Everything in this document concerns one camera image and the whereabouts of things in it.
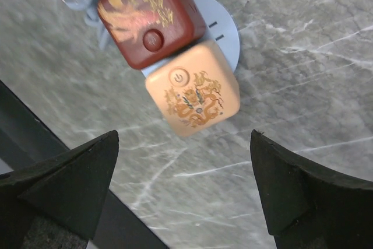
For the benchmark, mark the tan wooden cube adapter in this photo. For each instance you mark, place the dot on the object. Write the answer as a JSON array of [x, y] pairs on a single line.
[[196, 89]]

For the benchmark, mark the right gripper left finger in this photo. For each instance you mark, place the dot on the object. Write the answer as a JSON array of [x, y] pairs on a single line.
[[57, 203]]

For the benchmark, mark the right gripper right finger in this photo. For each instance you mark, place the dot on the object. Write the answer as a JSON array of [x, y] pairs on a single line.
[[307, 205]]

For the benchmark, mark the brown wooden cube adapter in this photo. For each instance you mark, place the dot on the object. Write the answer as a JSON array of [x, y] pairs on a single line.
[[146, 31]]

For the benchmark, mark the light blue round adapter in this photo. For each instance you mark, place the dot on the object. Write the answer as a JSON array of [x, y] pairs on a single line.
[[220, 27]]

